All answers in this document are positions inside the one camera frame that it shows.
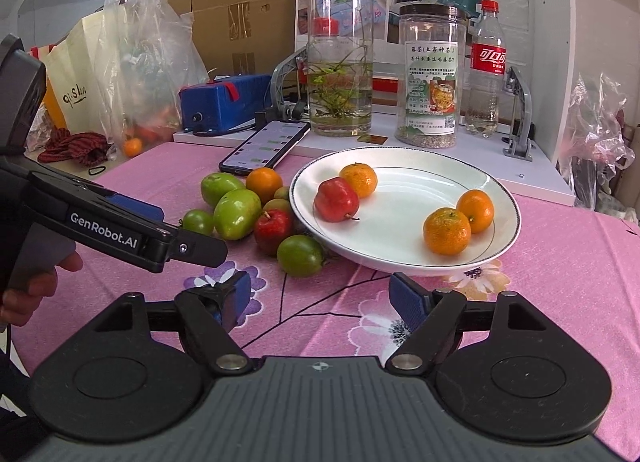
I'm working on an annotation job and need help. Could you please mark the red apple on plate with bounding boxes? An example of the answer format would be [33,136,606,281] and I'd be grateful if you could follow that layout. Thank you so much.
[314,177,360,222]

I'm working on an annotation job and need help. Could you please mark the clear plastic jar with label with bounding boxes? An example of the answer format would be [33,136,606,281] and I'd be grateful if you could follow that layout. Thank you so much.
[395,3,468,149]

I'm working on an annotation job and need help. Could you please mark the clear plastic bag with fruit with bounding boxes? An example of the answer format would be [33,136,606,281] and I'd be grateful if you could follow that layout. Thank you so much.
[93,0,208,158]

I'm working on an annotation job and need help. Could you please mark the small kiwi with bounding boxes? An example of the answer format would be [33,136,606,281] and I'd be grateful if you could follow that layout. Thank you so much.
[273,186,288,200]
[262,198,293,215]

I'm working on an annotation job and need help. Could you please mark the person's left hand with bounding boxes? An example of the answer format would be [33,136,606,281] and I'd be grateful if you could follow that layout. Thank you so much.
[1,252,82,326]

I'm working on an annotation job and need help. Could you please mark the grey clamp left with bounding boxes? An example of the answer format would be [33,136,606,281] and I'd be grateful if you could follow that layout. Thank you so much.
[255,47,309,130]

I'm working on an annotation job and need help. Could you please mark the blue power box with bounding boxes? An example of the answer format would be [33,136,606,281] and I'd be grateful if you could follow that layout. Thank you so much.
[179,74,271,136]

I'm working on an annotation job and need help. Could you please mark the clear bottle red cap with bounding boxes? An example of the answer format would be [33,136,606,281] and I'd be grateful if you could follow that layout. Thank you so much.
[307,17,340,62]

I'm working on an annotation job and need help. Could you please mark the white ceramic plate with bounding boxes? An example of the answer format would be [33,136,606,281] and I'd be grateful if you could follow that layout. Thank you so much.
[290,147,522,277]

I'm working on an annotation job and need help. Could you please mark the large front mandarin on plate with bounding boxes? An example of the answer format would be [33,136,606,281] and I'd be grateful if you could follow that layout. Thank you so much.
[423,208,472,256]

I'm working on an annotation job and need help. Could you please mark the black smartphone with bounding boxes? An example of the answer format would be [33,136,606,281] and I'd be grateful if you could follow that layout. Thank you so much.
[218,121,311,177]

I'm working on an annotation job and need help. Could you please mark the cream tote bag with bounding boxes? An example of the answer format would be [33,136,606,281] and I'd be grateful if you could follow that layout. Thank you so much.
[30,11,113,140]

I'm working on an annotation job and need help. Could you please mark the large green apple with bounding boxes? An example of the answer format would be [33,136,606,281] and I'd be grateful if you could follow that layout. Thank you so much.
[213,189,262,241]

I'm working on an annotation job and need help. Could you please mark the mandarin beside red apple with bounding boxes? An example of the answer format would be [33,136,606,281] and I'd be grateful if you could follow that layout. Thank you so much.
[338,163,378,199]

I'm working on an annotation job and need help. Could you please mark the cola bottle red label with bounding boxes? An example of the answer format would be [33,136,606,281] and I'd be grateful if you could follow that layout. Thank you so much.
[465,0,506,138]

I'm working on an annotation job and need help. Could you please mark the pink floral tablecloth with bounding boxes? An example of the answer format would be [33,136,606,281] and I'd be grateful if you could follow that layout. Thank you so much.
[8,141,640,460]

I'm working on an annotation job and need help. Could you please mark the small round green fruit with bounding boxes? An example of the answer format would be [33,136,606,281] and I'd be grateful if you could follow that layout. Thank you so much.
[180,210,215,237]

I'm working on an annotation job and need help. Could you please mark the black power cable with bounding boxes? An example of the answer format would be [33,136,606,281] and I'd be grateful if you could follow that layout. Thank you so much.
[192,120,262,137]

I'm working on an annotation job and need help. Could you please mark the white board platform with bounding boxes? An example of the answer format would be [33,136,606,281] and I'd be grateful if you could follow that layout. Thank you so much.
[174,113,575,206]

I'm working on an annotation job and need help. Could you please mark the tall glass vase with plant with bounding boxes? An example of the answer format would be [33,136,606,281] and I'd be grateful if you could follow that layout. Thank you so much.
[306,0,373,137]

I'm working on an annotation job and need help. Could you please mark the red mesh bag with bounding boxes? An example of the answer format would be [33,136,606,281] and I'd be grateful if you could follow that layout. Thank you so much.
[37,128,112,167]

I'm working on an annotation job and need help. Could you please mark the crumpled clear plastic bag right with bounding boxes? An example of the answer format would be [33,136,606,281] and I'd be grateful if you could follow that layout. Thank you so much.
[558,73,636,217]

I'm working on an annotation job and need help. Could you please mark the round green fruit front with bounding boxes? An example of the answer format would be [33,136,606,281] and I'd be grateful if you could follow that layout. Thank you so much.
[277,234,324,278]

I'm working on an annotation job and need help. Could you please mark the grey clamp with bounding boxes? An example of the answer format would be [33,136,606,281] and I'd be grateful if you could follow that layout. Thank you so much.
[255,47,309,130]
[503,66,533,162]

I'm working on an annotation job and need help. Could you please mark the large orange on table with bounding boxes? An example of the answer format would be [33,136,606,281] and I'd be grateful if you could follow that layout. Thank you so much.
[245,167,283,204]

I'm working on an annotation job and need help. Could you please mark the gold card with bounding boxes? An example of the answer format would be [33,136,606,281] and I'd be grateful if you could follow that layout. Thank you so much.
[357,134,387,146]

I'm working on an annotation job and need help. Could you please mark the cardboard box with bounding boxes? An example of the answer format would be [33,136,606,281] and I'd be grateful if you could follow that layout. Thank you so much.
[167,0,296,75]

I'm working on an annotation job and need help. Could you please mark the small kiwi front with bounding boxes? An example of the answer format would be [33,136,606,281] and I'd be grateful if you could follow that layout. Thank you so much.
[262,198,293,215]

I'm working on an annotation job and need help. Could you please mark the red apple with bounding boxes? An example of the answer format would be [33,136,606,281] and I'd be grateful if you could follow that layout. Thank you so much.
[314,177,360,222]
[253,210,293,256]

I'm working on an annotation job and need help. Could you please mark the grey clamp right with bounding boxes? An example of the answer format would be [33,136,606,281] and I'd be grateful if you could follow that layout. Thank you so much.
[503,66,533,162]

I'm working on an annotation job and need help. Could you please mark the elongated green fruit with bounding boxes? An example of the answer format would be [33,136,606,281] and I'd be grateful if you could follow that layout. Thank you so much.
[201,173,244,208]

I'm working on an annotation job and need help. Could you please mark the white shelf unit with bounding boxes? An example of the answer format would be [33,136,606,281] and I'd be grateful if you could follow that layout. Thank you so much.
[530,0,576,162]

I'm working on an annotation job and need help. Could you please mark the back right mandarin on plate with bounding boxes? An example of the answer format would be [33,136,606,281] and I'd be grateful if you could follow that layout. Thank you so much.
[456,189,495,234]

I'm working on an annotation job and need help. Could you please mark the small kiwi back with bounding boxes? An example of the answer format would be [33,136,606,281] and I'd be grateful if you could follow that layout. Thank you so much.
[273,186,288,200]

